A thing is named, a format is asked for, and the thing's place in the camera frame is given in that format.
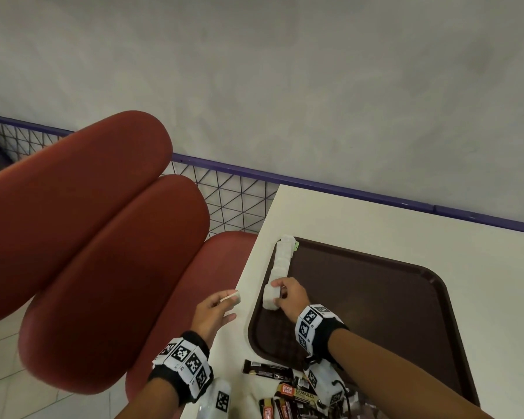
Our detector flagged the left marker wristband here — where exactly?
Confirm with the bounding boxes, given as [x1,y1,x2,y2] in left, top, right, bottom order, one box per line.
[147,330,214,404]

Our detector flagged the red padded chair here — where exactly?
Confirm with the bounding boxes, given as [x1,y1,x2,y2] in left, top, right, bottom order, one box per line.
[0,110,259,419]

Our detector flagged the marker wristband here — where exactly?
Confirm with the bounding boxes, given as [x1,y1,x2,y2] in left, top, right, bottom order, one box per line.
[147,330,214,404]
[295,304,349,358]

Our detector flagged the person's left forearm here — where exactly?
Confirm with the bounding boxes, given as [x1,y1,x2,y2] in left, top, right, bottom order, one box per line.
[113,379,180,419]

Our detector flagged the right marker wristband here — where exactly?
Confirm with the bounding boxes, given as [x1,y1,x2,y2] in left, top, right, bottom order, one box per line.
[295,304,349,358]

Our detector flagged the person's left hand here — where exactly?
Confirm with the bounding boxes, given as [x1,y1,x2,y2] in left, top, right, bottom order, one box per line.
[191,290,242,343]

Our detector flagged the purple wire fence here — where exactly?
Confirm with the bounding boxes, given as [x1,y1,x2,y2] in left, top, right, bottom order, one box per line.
[0,112,524,237]

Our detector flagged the person's right forearm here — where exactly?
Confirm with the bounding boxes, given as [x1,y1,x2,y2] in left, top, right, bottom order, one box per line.
[327,329,497,419]

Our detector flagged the white paper tea bag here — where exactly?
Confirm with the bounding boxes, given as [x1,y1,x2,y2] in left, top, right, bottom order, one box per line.
[261,279,289,311]

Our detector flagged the person's right hand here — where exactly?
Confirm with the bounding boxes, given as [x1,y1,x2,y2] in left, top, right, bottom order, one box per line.
[270,276,311,324]

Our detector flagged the pile of coffee stick sachets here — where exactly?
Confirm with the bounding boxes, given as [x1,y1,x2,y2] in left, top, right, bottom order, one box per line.
[243,360,332,419]

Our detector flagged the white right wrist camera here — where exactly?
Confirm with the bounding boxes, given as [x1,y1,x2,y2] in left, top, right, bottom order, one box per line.
[303,361,348,409]

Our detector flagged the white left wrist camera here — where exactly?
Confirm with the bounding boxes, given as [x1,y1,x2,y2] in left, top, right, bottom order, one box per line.
[199,378,233,419]

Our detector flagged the brown plastic tray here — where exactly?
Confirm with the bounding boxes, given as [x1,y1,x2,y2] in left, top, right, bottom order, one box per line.
[247,236,481,409]

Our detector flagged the row of white tea bags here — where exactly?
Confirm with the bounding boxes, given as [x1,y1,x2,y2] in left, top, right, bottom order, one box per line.
[268,234,299,293]

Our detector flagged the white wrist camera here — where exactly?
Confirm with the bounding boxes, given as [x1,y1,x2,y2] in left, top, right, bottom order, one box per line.
[199,378,233,419]
[303,361,348,409]

